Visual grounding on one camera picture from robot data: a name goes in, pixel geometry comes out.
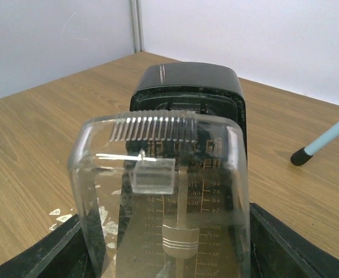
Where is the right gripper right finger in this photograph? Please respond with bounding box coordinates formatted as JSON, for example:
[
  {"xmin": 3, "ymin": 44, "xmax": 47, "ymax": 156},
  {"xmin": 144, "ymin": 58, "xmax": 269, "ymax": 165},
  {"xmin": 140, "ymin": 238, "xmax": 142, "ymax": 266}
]
[{"xmin": 250, "ymin": 203, "xmax": 339, "ymax": 278}]

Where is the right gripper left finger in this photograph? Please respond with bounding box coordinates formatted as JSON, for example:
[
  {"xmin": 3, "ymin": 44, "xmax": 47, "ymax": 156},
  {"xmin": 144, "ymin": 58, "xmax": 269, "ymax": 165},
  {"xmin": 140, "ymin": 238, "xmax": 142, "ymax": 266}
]
[{"xmin": 0, "ymin": 214, "xmax": 95, "ymax": 278}]

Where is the light blue music stand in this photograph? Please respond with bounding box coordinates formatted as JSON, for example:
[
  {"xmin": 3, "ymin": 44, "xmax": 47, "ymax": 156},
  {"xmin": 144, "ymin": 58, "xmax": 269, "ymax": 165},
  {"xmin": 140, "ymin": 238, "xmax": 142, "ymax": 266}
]
[{"xmin": 290, "ymin": 121, "xmax": 339, "ymax": 166}]

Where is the black metronome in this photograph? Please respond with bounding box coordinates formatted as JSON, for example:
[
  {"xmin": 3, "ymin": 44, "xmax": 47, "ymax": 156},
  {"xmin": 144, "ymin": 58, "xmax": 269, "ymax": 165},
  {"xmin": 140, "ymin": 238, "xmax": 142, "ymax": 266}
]
[{"xmin": 116, "ymin": 62, "xmax": 250, "ymax": 277}]

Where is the clear plastic metronome cover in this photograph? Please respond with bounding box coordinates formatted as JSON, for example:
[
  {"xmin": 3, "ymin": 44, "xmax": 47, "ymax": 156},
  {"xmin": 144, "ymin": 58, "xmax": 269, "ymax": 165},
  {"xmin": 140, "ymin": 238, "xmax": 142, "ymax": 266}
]
[{"xmin": 68, "ymin": 110, "xmax": 251, "ymax": 277}]

